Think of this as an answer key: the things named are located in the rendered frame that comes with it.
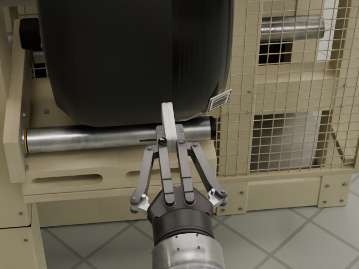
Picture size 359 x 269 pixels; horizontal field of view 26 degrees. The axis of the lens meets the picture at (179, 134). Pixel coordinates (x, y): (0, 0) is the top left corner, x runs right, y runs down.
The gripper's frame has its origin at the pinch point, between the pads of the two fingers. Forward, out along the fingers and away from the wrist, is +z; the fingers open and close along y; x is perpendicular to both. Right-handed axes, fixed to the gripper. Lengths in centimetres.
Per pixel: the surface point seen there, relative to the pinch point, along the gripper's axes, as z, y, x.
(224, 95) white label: 14.4, -10.5, 9.3
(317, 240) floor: 57, -52, 121
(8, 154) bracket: 16.1, 26.1, 21.9
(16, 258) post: 22, 31, 63
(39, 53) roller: 48, 22, 27
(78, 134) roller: 20.6, 14.1, 23.0
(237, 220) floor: 68, -29, 123
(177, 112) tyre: 13.6, -2.7, 11.8
